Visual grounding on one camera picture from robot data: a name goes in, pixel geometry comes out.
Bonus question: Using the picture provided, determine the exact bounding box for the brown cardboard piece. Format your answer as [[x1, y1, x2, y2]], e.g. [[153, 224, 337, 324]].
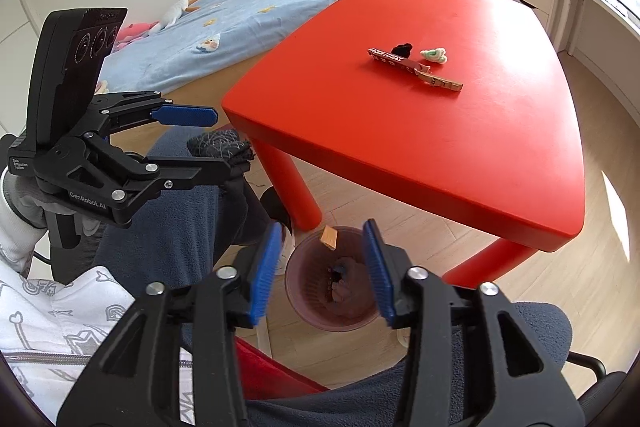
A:
[[416, 70, 463, 92]]

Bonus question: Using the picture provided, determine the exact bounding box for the bed with blue sheet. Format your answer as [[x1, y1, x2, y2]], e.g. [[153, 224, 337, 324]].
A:
[[100, 0, 337, 93]]

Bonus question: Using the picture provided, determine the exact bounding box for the white goose plush toy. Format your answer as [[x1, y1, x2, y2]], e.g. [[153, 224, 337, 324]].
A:
[[149, 0, 200, 35]]

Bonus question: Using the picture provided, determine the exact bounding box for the pink trash bin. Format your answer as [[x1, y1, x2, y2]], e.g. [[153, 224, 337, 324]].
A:
[[284, 227, 378, 333]]

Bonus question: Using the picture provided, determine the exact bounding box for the red cardboard strip with BOX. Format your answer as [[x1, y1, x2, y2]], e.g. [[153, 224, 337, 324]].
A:
[[368, 48, 431, 75]]

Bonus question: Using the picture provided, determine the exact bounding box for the black sock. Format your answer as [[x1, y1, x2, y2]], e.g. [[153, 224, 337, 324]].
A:
[[186, 128, 254, 166]]

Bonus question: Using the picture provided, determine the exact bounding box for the white long desk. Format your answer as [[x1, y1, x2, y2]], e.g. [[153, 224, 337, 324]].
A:
[[548, 0, 639, 120]]

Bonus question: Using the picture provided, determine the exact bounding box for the small black scrap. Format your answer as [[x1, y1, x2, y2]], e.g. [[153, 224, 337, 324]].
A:
[[390, 42, 412, 60]]

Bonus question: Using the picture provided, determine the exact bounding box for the pink plush toy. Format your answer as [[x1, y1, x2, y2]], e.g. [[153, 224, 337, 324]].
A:
[[114, 22, 155, 51]]

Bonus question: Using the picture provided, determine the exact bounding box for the red table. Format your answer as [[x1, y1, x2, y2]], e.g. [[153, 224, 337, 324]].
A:
[[222, 0, 585, 286]]

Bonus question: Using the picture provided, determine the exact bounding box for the red chair seat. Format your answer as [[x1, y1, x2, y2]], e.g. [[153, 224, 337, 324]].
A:
[[235, 338, 328, 400]]

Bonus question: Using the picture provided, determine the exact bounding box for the black tracking camera box left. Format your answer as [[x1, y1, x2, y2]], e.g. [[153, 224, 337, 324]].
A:
[[25, 8, 127, 153]]

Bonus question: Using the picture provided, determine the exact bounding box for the green white tissue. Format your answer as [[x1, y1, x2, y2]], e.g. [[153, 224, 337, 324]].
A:
[[420, 48, 448, 64]]

